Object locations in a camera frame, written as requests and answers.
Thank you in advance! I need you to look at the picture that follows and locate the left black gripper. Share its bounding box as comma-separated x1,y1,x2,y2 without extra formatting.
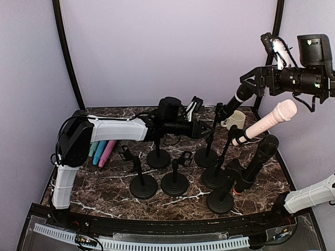
165,118,215,139

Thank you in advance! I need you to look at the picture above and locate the black microphone white ring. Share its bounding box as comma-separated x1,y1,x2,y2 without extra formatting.
219,85,253,121

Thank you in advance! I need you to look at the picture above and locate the black mic stand blue mic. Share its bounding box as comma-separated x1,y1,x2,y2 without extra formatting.
147,139,171,169

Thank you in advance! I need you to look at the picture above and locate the blue microphone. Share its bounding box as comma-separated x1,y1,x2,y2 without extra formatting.
93,141,108,166

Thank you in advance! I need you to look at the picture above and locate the mint green microphone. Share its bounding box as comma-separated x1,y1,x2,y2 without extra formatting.
88,142,99,157

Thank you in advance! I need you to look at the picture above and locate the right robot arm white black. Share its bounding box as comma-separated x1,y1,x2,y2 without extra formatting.
240,32,334,227

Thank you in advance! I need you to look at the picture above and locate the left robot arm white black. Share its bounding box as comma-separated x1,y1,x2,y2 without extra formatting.
51,97,214,228

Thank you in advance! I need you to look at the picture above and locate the cream pink microphone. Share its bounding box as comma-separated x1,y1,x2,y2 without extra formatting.
232,99,297,146

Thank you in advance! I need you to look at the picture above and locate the black mic stand cream mic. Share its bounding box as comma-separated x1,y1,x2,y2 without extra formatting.
201,124,242,189

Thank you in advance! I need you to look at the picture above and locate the black microphone orange base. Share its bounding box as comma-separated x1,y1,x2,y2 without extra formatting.
233,134,279,195

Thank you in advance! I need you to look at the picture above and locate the beige mug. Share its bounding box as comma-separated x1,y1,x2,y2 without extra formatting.
220,110,246,130

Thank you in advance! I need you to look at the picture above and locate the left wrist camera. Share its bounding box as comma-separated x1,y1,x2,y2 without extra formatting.
186,96,204,121

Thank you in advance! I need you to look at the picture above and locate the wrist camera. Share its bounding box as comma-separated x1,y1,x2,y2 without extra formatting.
261,32,292,70
186,96,204,121

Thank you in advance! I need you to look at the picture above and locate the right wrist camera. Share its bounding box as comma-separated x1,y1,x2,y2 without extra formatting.
261,32,292,70

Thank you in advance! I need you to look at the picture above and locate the right black frame post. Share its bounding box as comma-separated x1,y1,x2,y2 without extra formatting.
253,0,285,108

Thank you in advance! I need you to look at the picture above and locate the black frame post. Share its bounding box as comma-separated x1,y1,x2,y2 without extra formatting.
52,0,86,110
253,0,285,108

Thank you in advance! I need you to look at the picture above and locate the black front table rail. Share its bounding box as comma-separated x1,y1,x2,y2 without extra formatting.
31,203,296,237

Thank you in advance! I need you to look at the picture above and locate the white slotted cable duct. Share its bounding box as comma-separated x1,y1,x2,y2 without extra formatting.
33,223,250,250

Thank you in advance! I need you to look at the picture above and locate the left black frame post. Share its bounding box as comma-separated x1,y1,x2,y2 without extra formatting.
52,0,86,110

